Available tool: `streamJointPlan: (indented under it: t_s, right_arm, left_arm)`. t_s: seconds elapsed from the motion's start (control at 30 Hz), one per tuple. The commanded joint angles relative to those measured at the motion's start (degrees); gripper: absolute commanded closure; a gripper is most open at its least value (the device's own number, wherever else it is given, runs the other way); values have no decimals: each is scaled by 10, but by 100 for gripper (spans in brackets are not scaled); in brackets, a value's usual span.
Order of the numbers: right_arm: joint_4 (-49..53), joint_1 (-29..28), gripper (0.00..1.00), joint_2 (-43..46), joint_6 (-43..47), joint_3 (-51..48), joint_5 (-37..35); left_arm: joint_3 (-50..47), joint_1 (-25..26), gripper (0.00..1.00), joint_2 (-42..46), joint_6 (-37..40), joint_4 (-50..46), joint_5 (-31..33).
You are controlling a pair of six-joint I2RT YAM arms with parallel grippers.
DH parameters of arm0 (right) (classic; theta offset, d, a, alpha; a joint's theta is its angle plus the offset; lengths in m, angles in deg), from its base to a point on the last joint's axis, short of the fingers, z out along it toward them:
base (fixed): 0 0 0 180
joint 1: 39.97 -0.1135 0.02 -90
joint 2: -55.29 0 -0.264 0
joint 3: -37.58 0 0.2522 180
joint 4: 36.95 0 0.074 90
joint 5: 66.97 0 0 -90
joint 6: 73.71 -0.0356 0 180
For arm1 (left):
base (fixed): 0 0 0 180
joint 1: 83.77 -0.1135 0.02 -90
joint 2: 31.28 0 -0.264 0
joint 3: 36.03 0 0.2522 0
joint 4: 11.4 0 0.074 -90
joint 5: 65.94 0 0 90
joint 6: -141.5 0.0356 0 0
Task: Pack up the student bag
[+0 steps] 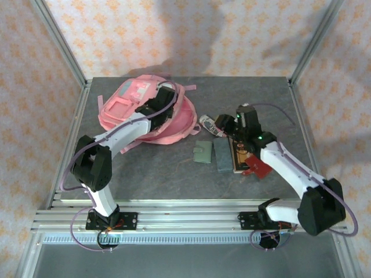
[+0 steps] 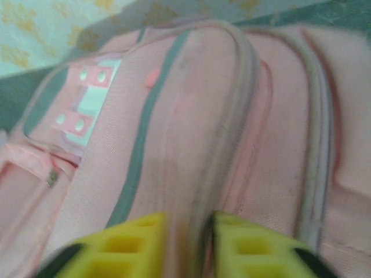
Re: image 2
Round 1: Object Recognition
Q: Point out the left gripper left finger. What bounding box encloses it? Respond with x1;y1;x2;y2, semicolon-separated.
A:
36;212;172;278

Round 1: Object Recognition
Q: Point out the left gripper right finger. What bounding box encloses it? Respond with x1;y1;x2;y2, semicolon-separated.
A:
208;210;345;278

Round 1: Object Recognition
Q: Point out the pink student backpack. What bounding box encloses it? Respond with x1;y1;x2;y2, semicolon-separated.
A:
0;17;371;278

